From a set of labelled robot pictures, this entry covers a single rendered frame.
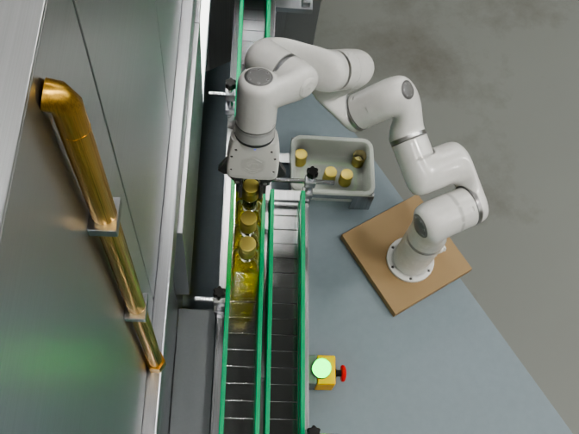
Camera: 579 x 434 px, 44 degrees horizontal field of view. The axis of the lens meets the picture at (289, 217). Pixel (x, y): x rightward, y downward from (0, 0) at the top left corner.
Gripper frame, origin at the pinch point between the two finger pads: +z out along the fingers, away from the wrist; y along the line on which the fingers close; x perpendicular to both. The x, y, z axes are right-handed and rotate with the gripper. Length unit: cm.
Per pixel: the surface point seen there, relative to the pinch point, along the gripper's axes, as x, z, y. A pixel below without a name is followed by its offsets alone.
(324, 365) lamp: -18.7, 39.3, 19.7
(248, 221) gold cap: -5.9, 4.0, -0.1
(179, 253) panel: -17.3, 0.7, -12.8
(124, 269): -58, -51, -13
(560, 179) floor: 102, 96, 129
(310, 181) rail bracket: 18.8, 17.3, 14.6
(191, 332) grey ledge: -14.0, 35.4, -11.3
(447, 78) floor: 147, 84, 84
